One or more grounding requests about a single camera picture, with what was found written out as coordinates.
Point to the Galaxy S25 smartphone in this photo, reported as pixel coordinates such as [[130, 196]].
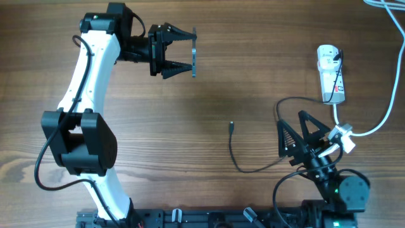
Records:
[[194, 52]]

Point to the white power strip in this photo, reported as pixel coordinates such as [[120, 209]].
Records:
[[332, 83]]

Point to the white USB charger plug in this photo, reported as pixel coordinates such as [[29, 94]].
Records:
[[329, 62]]

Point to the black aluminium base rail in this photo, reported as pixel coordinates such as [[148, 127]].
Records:
[[156, 218]]

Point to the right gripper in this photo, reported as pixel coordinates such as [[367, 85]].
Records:
[[307, 150]]

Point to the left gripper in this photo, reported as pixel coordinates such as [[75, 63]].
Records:
[[156, 47]]

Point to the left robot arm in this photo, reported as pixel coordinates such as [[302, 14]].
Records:
[[76, 132]]

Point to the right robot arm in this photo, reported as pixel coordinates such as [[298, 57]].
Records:
[[343, 191]]

